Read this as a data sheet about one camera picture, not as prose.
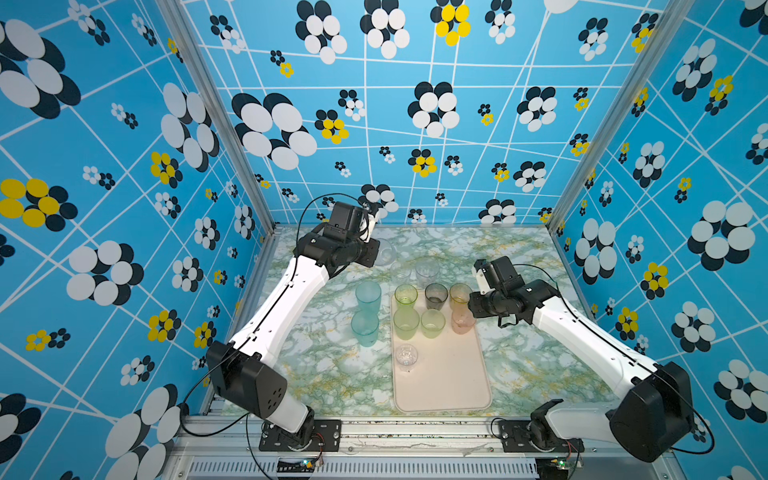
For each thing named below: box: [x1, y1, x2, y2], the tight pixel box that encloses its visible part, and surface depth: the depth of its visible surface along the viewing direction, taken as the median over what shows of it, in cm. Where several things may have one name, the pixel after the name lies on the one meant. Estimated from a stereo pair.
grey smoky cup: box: [424, 282, 449, 310], surface depth 96 cm
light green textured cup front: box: [420, 308, 447, 339], surface depth 93 cm
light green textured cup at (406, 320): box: [393, 305, 420, 341], surface depth 96 cm
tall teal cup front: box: [351, 310, 380, 348], surface depth 88 cm
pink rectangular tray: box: [390, 294, 492, 413], surface depth 86 cm
